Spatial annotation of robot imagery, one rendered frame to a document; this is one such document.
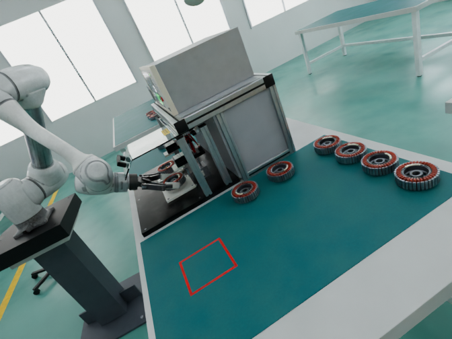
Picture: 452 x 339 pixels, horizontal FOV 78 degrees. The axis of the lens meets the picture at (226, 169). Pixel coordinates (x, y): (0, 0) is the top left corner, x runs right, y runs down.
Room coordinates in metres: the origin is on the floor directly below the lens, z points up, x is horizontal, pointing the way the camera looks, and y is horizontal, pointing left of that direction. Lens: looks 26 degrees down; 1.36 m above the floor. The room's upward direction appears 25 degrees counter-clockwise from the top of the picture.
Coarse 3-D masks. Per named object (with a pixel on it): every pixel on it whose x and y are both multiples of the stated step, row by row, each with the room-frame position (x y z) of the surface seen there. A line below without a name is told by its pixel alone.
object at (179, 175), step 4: (180, 172) 1.25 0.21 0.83; (168, 176) 1.27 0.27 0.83; (172, 176) 1.25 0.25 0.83; (176, 176) 1.24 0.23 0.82; (180, 176) 1.20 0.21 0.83; (184, 176) 1.22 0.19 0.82; (164, 180) 1.23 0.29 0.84; (168, 180) 1.24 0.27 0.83; (172, 180) 1.23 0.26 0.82; (176, 180) 1.18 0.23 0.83; (180, 180) 1.18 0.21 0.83; (184, 180) 1.19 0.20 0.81; (180, 184) 1.17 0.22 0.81
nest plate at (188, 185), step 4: (188, 176) 1.28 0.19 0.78; (188, 180) 1.23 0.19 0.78; (184, 184) 1.21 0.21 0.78; (188, 184) 1.19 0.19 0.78; (192, 184) 1.17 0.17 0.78; (180, 188) 1.19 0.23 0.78; (184, 188) 1.17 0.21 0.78; (188, 188) 1.15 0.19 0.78; (192, 188) 1.15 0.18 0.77; (164, 192) 1.22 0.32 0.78; (168, 192) 1.20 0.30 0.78; (172, 192) 1.18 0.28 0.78; (176, 192) 1.17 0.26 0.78; (180, 192) 1.15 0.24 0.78; (184, 192) 1.15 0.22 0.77; (168, 196) 1.16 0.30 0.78; (172, 196) 1.15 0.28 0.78; (176, 196) 1.14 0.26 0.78; (168, 200) 1.13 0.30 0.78
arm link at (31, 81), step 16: (16, 80) 1.36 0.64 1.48; (32, 80) 1.41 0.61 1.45; (48, 80) 1.50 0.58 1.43; (32, 96) 1.41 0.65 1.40; (32, 112) 1.45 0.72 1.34; (32, 144) 1.50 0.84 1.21; (32, 160) 1.54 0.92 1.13; (48, 160) 1.56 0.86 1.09; (32, 176) 1.55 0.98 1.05; (48, 176) 1.55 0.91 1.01; (64, 176) 1.65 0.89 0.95; (48, 192) 1.55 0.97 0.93
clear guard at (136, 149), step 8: (160, 128) 1.25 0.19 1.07; (168, 128) 1.19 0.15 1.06; (192, 128) 1.05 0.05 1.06; (152, 136) 1.19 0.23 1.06; (160, 136) 1.14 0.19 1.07; (168, 136) 1.08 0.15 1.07; (176, 136) 1.04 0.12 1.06; (136, 144) 1.18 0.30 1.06; (144, 144) 1.13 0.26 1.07; (152, 144) 1.07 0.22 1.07; (160, 144) 1.03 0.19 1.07; (128, 152) 1.11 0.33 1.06; (136, 152) 1.07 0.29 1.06; (144, 152) 1.02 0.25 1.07; (128, 160) 1.04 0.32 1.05; (128, 168) 0.99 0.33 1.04
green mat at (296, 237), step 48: (288, 192) 0.85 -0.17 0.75; (336, 192) 0.73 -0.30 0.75; (384, 192) 0.64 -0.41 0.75; (432, 192) 0.56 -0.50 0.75; (144, 240) 0.96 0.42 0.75; (192, 240) 0.82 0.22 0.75; (240, 240) 0.72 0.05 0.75; (288, 240) 0.63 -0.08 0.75; (336, 240) 0.55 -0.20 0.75; (384, 240) 0.49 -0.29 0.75; (192, 288) 0.61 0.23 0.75; (240, 288) 0.54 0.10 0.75; (288, 288) 0.48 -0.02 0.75; (192, 336) 0.47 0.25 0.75; (240, 336) 0.41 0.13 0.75
